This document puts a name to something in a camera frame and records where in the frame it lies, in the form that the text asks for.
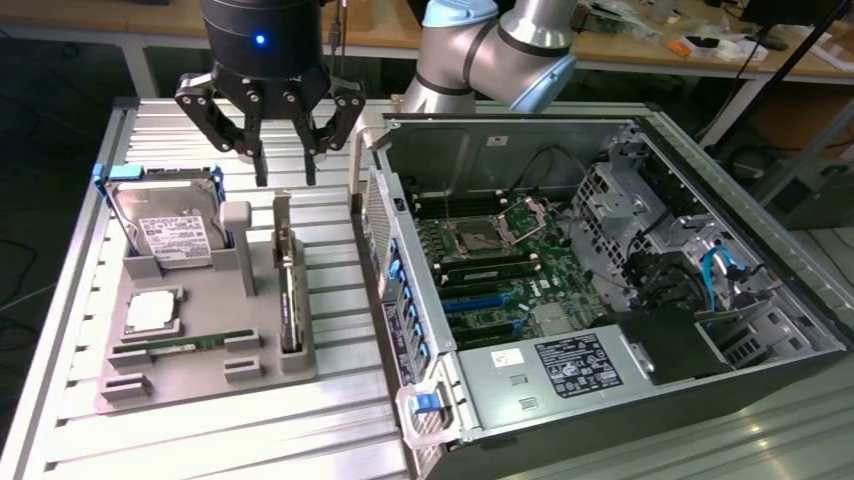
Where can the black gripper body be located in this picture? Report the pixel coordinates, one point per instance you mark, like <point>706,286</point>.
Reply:
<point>267,60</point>

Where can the black graphics card silver bracket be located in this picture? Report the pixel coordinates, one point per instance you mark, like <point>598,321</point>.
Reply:
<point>289,300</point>

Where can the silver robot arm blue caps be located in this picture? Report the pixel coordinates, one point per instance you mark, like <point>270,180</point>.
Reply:
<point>494,45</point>

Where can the hard disk in blue carrier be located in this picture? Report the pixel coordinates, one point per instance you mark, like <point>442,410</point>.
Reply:
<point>177,225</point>

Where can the CPU socket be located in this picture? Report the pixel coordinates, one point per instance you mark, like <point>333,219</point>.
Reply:
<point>477,235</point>

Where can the metal socket cover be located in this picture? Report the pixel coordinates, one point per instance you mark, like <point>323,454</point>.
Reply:
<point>528,215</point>

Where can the black RAM stick with label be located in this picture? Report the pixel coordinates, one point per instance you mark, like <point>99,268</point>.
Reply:
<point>488,272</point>

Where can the silver CPU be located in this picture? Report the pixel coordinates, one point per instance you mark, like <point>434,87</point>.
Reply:
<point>153,311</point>

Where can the blue expansion slot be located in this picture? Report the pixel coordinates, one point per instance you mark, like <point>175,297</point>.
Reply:
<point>474,303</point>

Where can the green RAM stick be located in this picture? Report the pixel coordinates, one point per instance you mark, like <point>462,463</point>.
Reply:
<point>194,342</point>

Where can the metal disk bay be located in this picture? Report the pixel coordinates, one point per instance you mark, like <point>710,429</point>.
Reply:
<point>610,205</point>

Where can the green motherboard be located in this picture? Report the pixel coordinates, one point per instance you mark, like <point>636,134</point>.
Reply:
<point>568,280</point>

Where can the grey plastic parts rack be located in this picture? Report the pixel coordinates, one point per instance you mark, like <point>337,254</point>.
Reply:
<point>221,370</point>

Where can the blue case latch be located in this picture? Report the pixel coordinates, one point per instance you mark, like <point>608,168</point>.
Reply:
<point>425,403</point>

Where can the grey power supply unit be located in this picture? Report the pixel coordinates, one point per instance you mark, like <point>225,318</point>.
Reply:
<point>508,395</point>

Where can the black plastic fan shroud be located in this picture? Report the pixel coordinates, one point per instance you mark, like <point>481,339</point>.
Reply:
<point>674,345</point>

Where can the black slanted pole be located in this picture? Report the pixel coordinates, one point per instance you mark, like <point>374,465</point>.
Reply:
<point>794,55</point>

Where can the black monitor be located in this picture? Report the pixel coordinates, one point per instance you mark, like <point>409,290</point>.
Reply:
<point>781,10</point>

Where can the dark box on floor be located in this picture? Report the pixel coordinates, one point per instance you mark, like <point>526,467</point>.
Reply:
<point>814,200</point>

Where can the black open PC case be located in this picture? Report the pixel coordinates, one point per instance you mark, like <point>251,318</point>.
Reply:
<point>601,430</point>

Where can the wooden desk white frame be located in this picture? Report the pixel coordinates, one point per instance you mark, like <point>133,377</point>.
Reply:
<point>101,15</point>
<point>810,70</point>

